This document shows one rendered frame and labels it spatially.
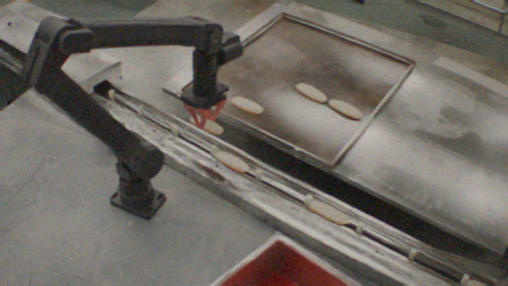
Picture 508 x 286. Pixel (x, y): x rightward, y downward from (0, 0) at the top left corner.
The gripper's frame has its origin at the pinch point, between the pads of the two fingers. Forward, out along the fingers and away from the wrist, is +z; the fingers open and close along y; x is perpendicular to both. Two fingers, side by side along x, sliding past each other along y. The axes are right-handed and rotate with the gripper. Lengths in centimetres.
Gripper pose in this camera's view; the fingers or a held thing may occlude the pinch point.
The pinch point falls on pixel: (205, 122)
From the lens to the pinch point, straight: 126.6
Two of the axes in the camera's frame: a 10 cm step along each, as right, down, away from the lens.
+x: -7.9, -3.9, 4.8
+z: -0.3, 8.0, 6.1
